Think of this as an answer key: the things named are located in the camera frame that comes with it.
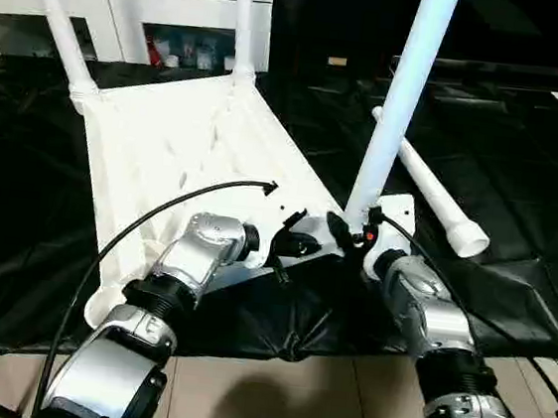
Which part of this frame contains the white plastic table top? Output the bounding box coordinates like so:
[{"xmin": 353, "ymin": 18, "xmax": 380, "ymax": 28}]
[{"xmin": 47, "ymin": 55, "xmax": 367, "ymax": 354}]

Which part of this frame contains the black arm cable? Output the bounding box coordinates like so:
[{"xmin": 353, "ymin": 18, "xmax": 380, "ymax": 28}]
[
  {"xmin": 347, "ymin": 206, "xmax": 558, "ymax": 418},
  {"xmin": 32, "ymin": 158, "xmax": 281, "ymax": 418}
]

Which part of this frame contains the black mat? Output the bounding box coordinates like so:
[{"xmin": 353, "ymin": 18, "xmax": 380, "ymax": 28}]
[{"xmin": 0, "ymin": 32, "xmax": 558, "ymax": 414}]

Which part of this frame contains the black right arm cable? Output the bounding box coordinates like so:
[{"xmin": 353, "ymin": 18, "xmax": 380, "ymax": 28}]
[{"xmin": 347, "ymin": 206, "xmax": 558, "ymax": 418}]

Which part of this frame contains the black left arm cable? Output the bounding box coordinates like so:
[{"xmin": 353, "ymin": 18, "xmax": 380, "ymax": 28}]
[{"xmin": 32, "ymin": 158, "xmax": 281, "ymax": 418}]

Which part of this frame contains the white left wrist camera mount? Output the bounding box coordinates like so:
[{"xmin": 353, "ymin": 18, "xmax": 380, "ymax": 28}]
[{"xmin": 247, "ymin": 181, "xmax": 312, "ymax": 275}]

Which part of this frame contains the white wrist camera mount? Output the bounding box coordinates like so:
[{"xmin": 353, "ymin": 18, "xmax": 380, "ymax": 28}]
[
  {"xmin": 358, "ymin": 191, "xmax": 419, "ymax": 284},
  {"xmin": 247, "ymin": 181, "xmax": 312, "ymax": 275}
]

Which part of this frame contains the white plastic table leg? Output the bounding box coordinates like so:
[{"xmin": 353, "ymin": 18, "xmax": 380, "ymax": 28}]
[
  {"xmin": 356, "ymin": 104, "xmax": 503, "ymax": 262},
  {"xmin": 8, "ymin": 0, "xmax": 110, "ymax": 106},
  {"xmin": 221, "ymin": 0, "xmax": 265, "ymax": 87},
  {"xmin": 342, "ymin": 0, "xmax": 462, "ymax": 236}
]

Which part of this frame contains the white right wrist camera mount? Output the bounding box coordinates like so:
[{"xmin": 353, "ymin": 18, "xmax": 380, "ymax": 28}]
[{"xmin": 358, "ymin": 191, "xmax": 419, "ymax": 284}]

